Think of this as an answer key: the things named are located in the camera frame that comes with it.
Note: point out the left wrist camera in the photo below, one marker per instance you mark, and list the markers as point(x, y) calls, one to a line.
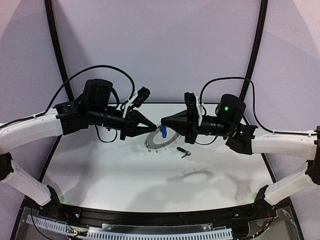
point(140, 97)

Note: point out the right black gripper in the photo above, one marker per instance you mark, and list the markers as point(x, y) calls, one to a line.
point(190, 122)

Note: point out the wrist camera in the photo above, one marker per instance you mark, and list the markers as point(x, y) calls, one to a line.
point(191, 104)
point(140, 97)

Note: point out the black front frame rail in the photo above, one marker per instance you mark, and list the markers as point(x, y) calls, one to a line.
point(82, 216)

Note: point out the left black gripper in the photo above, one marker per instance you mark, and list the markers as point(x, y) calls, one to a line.
point(127, 124)

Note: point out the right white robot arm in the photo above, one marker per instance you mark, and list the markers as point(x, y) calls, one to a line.
point(250, 139)

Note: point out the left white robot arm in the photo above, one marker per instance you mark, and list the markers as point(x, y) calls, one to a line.
point(91, 108)

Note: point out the key with black tag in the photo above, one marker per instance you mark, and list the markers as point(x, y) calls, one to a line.
point(185, 152)

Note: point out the left black frame post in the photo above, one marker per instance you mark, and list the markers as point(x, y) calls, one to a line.
point(51, 21)

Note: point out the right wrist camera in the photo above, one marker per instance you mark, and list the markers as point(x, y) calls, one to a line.
point(191, 104)

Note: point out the key with blue tag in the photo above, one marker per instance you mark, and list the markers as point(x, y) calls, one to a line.
point(163, 130)

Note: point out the white slotted cable duct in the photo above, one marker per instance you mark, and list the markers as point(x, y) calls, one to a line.
point(130, 232)

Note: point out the right black frame post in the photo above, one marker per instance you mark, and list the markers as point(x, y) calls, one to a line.
point(257, 38)

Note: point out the black frame post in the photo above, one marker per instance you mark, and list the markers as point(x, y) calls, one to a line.
point(51, 21)
point(257, 38)

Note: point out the metal ring plate with keyrings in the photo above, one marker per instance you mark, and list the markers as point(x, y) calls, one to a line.
point(155, 142)

